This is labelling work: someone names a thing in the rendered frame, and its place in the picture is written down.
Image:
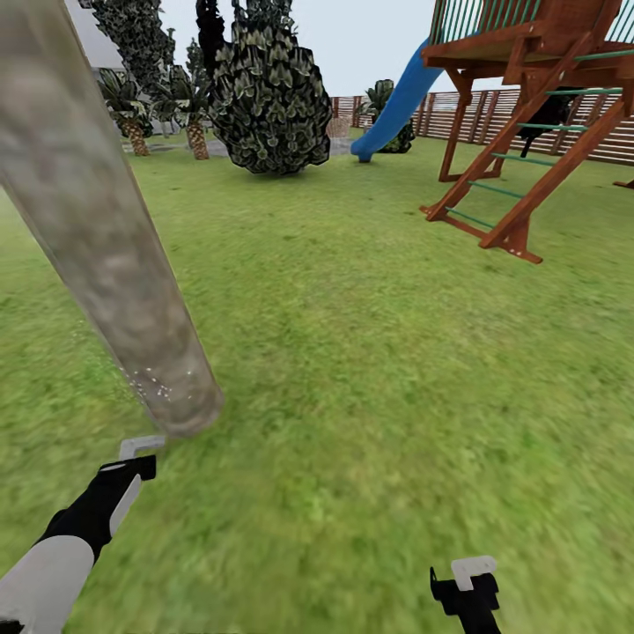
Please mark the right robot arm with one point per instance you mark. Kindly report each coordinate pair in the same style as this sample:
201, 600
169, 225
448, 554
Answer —
471, 594

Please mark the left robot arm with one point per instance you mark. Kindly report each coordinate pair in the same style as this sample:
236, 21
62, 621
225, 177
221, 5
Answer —
39, 592

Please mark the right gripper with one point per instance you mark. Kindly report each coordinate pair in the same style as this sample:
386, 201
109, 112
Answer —
455, 602

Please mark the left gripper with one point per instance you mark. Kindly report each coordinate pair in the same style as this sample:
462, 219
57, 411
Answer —
146, 466

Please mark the garden chair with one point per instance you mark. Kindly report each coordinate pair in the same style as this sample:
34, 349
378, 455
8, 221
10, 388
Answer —
338, 127

